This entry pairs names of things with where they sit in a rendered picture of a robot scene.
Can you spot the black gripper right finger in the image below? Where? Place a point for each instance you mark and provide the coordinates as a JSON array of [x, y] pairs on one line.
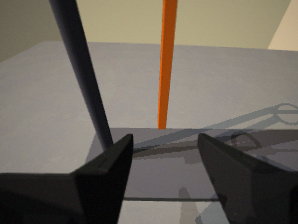
[[250, 191]]

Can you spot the orange handle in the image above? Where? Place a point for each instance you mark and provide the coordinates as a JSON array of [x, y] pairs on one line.
[[167, 45]]

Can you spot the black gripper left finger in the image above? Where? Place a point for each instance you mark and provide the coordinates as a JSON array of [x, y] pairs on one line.
[[91, 194]]

